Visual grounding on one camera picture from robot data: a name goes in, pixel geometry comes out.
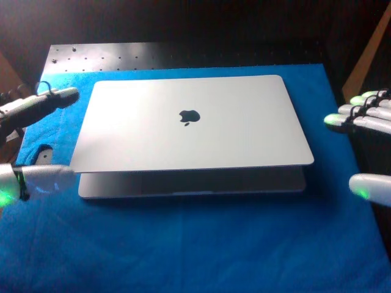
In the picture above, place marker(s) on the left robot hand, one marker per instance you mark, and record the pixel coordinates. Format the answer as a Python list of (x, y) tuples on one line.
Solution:
[(33, 105)]

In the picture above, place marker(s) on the blue cloth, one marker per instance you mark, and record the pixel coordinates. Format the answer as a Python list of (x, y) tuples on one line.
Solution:
[(195, 244)]

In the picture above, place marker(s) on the wooden plank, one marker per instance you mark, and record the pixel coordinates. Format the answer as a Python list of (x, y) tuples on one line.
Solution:
[(368, 58)]

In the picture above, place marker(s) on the silver laptop with apple logo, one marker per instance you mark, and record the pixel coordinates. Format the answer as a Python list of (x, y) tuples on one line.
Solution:
[(189, 143)]

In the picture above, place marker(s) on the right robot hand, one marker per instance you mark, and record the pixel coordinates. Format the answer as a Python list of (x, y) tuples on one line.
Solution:
[(372, 120)]

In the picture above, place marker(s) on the black perforated board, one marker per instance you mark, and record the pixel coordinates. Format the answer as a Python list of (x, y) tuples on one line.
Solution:
[(152, 56)]

